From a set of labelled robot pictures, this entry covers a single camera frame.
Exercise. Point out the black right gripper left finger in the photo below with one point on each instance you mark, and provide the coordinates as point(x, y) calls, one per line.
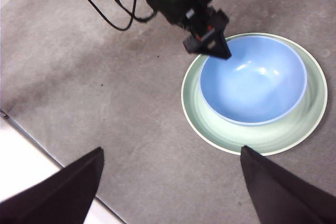
point(65, 195)

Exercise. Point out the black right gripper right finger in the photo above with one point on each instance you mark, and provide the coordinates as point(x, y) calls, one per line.
point(283, 197)

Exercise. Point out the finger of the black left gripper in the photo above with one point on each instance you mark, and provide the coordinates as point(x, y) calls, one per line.
point(218, 48)

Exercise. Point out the blue ribbed bowl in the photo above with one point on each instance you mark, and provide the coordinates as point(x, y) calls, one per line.
point(252, 87)

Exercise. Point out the pale green round plate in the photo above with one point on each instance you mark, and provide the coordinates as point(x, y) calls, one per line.
point(236, 137)

